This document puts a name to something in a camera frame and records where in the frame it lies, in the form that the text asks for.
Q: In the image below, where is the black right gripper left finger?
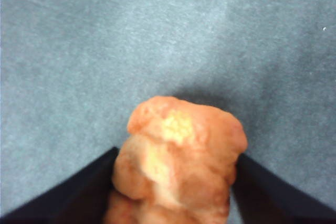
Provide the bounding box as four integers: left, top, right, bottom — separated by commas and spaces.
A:
0, 146, 120, 224

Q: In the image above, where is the golden brown bread loaf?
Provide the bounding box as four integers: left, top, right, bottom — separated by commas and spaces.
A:
102, 95, 248, 224

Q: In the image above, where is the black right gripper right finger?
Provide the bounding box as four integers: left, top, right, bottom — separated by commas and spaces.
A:
230, 153, 336, 224

